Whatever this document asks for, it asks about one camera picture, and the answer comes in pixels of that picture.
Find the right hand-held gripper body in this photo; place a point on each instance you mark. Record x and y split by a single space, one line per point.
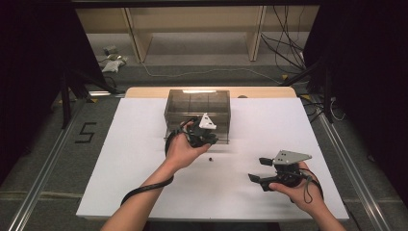
287 174

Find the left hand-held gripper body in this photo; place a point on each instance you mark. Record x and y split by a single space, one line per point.
197 134

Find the small black object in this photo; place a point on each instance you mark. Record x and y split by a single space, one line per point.
210 159

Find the smoky clear plastic drawer box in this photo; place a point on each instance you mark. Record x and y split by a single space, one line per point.
197 102

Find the person's right hand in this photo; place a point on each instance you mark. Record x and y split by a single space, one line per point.
301 195

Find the person's left hand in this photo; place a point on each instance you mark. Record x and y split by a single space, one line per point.
179 154

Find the white table board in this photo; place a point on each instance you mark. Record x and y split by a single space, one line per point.
224 192

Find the person's dark trousers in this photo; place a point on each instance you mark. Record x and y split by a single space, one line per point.
218 227

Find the light wooden table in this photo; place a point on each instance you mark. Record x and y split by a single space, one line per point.
144 93

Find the black metal stand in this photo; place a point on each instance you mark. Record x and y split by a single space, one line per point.
65 102
327 96

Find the short silver bar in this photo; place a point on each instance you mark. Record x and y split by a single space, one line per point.
102 93

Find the white bag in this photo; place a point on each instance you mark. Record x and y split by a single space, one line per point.
112 66

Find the light wooden shelf unit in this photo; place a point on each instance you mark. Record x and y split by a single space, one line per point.
192 19

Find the small grey box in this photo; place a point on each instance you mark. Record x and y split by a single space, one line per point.
110 50

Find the dark curtain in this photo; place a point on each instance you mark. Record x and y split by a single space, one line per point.
369 64
25 64

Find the aluminium floor rail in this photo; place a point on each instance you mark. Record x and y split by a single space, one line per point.
41 183
352 173

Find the black frame beam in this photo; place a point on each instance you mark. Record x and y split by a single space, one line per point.
192 2

